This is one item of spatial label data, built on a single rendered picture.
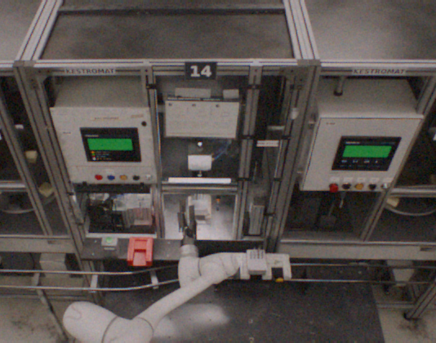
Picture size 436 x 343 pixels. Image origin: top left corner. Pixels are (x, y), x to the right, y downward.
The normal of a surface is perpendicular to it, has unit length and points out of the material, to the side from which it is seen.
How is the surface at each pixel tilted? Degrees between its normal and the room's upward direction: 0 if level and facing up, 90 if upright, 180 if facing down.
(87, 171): 90
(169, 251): 0
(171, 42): 0
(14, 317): 0
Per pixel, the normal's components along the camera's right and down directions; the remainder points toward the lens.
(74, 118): -0.05, 0.77
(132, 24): -0.04, -0.65
